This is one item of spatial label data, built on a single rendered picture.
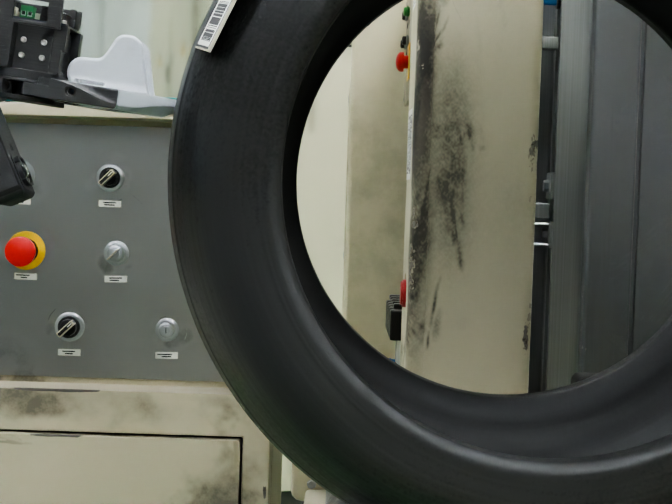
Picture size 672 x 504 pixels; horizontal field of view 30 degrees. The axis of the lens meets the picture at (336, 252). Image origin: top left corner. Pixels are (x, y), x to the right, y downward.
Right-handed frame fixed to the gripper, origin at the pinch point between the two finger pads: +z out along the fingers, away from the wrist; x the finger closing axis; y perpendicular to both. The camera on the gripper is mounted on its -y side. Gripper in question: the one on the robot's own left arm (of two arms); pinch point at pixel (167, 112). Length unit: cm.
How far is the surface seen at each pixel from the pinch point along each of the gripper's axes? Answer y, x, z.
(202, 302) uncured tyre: -13.7, -8.7, 5.8
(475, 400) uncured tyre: -21.6, 15.9, 30.1
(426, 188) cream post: -2.6, 27.9, 23.3
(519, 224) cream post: -4.8, 27.9, 33.3
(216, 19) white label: 6.7, -10.3, 4.0
